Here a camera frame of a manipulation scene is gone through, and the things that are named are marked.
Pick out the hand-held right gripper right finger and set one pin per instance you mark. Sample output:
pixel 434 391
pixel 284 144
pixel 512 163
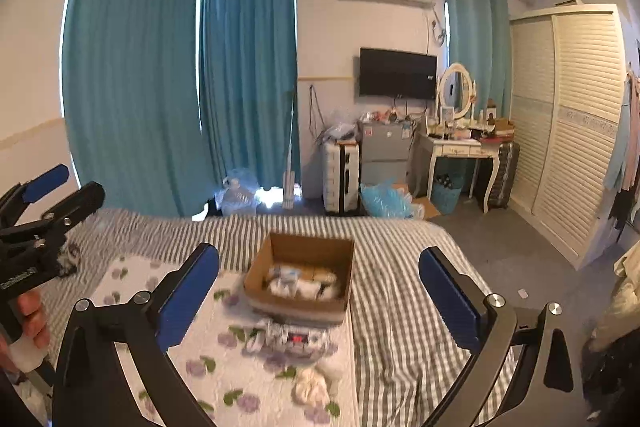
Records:
pixel 449 299

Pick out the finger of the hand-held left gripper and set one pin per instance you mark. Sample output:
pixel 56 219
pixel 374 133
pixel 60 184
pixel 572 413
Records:
pixel 46 182
pixel 82 202

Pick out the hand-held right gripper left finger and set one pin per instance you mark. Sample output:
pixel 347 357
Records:
pixel 190 299

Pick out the white blue soft packet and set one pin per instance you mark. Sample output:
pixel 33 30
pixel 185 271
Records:
pixel 284 279

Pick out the clear packet with red label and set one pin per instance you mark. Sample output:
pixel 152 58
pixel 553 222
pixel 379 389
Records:
pixel 295 338

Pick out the brown cardboard box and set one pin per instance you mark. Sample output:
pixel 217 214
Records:
pixel 300 252

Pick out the beige soft packet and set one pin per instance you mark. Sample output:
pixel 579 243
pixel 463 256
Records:
pixel 320 278

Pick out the person's left hand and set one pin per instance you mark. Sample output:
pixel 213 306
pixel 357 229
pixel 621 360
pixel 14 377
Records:
pixel 32 319

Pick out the black white patterned cloth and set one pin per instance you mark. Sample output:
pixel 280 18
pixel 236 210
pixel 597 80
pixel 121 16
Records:
pixel 71 259

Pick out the grey striped bed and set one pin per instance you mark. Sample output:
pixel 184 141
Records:
pixel 400 307

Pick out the flat cardboard sheet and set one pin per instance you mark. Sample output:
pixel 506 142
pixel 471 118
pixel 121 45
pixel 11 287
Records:
pixel 426 209

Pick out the white floral blanket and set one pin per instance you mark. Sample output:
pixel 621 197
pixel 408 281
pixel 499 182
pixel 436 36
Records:
pixel 240 387

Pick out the blue basket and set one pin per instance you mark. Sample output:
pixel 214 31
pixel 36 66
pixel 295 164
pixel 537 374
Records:
pixel 446 198

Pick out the blue plastic bag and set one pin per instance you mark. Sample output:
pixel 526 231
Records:
pixel 382 202

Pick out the wide teal curtain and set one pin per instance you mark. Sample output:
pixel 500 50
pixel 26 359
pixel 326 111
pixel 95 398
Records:
pixel 135 82

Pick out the dark suitcase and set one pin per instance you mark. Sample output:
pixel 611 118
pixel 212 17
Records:
pixel 502 174

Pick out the white dressing table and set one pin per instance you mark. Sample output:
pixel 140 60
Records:
pixel 450 149

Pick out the white mop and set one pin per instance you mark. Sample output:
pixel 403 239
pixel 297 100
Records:
pixel 290 187

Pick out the grey mini fridge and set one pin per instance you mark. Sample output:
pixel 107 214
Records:
pixel 385 152

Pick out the white suitcase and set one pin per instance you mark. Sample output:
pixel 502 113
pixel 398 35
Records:
pixel 341 177

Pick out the cream cloth pile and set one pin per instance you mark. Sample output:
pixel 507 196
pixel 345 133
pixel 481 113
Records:
pixel 620 302

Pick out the dark bag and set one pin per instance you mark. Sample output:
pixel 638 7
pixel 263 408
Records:
pixel 610 377

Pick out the narrow teal curtain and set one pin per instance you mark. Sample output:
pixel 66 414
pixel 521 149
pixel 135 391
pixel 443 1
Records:
pixel 247 82

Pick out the clear plastic bags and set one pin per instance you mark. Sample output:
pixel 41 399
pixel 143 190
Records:
pixel 340 127

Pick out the cream louvred wardrobe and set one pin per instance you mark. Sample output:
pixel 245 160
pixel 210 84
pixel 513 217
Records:
pixel 575 132

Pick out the white oval vanity mirror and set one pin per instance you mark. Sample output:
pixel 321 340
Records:
pixel 456 88

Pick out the hanging clothes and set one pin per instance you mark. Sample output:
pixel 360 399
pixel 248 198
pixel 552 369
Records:
pixel 625 157

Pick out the light blue curtain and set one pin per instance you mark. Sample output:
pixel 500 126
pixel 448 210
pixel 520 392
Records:
pixel 475 32

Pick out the white photo frame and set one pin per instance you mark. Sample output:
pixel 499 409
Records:
pixel 447 115

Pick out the black wall television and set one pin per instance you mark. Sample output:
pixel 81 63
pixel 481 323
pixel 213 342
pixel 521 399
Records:
pixel 397 73

